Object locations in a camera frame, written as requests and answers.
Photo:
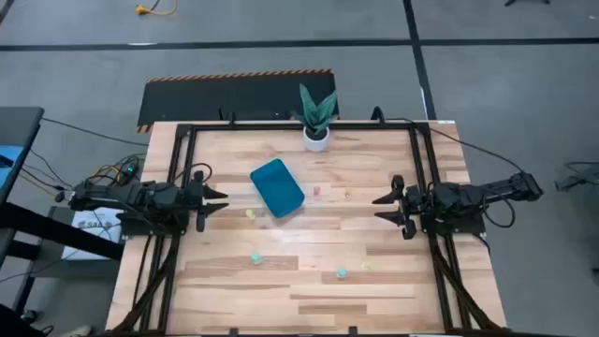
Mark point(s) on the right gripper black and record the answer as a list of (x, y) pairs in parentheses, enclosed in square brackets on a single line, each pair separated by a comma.
[(406, 202)]

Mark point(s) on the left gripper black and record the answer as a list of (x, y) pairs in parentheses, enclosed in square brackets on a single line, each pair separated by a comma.
[(195, 199)]

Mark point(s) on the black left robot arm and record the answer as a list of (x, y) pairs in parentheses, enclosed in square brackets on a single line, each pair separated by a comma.
[(140, 196)]

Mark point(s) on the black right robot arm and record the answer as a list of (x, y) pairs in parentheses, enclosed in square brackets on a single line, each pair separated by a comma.
[(472, 196)]

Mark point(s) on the yellow pill bottle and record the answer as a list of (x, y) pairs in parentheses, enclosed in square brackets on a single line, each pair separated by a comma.
[(251, 214)]

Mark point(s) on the blue plastic basket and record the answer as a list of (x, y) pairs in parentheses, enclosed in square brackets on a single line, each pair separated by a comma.
[(277, 188)]

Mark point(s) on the green pill bottle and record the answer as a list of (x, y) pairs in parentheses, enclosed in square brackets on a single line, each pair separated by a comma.
[(256, 258)]

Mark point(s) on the pink small cube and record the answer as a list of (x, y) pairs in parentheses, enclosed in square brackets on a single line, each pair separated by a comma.
[(317, 191)]

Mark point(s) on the white plant pot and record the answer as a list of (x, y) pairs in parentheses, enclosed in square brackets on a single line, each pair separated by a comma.
[(316, 141)]

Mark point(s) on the black hazard-striped floor mat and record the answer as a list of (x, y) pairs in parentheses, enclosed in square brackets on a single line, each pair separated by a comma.
[(234, 100)]

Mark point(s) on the green snake plant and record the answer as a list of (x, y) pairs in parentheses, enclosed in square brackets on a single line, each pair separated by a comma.
[(318, 111)]

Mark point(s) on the white printed cardboard box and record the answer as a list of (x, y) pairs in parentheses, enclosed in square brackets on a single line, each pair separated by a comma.
[(93, 229)]

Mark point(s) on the black floor stand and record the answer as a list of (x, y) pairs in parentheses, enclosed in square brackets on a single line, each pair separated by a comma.
[(578, 178)]

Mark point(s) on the black desk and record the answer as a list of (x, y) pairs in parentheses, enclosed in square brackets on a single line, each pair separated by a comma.
[(18, 140)]

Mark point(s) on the black metal table frame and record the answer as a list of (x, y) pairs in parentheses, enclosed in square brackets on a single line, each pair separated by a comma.
[(183, 154)]

